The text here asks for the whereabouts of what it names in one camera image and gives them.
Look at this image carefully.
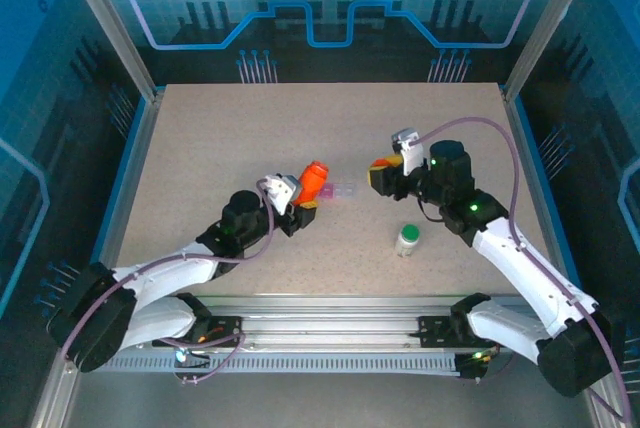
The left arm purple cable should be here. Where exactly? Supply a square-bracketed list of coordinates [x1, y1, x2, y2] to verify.
[62, 178, 276, 387]

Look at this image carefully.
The aluminium cross beam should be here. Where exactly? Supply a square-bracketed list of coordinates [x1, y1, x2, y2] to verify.
[62, 294, 604, 352]

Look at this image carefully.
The blue table edge strip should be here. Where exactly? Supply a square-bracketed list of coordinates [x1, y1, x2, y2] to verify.
[511, 94, 592, 313]
[84, 90, 157, 272]

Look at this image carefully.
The aluminium frame post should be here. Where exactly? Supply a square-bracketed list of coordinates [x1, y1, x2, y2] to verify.
[54, 0, 167, 102]
[501, 0, 605, 102]

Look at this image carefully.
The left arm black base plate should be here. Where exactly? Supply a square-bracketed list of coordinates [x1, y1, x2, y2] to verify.
[189, 315, 245, 349]

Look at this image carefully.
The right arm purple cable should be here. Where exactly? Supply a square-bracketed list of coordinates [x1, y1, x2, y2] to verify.
[419, 116, 632, 422]

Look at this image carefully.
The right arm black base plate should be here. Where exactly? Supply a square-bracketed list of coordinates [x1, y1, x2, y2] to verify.
[417, 315, 501, 349]

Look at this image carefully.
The grey slotted cable duct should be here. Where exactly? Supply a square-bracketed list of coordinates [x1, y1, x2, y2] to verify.
[94, 353, 464, 377]

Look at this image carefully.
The grey metal lower frame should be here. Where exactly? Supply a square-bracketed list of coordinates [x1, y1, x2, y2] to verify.
[29, 337, 634, 428]

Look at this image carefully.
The orange pill bottle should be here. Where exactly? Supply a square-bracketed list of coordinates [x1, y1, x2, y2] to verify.
[293, 160, 330, 208]

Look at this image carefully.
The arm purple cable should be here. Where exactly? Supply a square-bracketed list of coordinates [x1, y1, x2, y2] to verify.
[62, 178, 276, 387]
[419, 116, 632, 422]

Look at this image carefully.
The white pill bottle green cap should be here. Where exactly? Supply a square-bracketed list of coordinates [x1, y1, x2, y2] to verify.
[394, 223, 421, 260]

